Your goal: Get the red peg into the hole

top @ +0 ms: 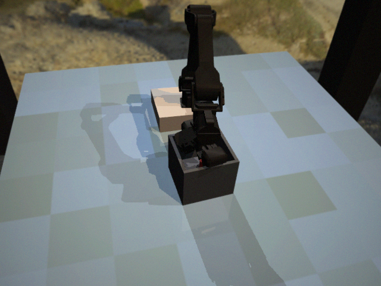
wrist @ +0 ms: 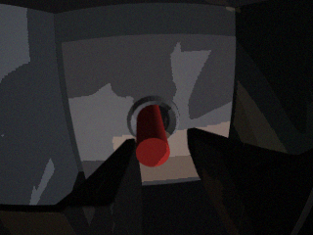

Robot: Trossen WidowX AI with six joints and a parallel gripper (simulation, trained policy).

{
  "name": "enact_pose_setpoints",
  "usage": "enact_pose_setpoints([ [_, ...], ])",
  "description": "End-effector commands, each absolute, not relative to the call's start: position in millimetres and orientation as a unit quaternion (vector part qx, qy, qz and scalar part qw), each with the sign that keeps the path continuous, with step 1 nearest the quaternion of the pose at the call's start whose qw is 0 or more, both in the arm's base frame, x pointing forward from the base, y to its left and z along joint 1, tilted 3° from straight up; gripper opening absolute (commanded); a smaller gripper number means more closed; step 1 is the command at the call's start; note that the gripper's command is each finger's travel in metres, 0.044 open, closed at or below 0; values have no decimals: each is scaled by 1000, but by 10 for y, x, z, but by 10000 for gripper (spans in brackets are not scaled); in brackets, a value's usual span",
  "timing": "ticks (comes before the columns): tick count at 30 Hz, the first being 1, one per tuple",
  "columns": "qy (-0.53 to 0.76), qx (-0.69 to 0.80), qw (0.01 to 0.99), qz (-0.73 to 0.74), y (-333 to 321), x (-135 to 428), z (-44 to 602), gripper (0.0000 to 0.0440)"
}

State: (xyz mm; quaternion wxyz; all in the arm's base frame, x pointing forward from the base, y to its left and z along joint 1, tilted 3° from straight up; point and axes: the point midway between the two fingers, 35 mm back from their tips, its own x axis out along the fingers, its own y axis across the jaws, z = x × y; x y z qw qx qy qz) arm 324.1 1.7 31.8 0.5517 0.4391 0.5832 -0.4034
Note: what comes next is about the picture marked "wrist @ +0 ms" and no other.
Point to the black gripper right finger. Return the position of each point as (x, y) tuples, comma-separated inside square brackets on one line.
[(256, 191)]

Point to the red peg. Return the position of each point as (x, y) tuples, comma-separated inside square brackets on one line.
[(151, 144)]

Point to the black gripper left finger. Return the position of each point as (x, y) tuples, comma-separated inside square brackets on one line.
[(106, 203)]

